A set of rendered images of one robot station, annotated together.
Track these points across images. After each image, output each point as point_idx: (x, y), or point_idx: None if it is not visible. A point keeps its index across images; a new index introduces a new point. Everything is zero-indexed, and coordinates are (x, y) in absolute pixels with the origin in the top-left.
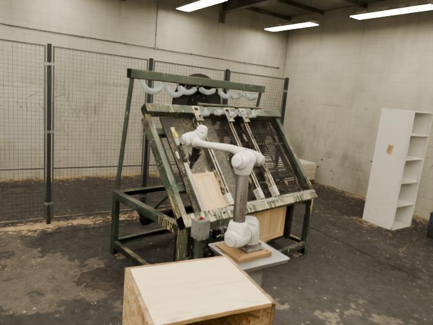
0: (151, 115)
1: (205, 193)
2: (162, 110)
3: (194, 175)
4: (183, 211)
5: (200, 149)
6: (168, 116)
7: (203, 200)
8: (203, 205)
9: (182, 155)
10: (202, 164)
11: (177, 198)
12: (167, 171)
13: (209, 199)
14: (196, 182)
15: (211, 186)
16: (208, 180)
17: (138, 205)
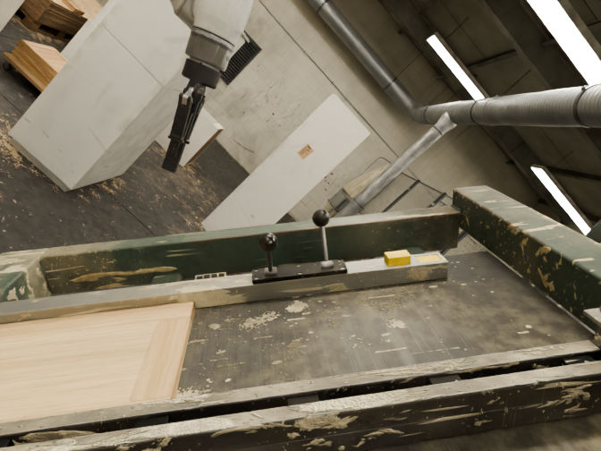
0: (463, 221)
1: (58, 349)
2: (493, 209)
3: (179, 315)
4: (57, 251)
5: (186, 59)
6: (513, 263)
7: (33, 332)
8: (11, 327)
9: (290, 268)
10: (242, 376)
11: (112, 243)
12: (222, 231)
13: (8, 361)
14: (139, 315)
15: (70, 387)
16: (115, 378)
17: None
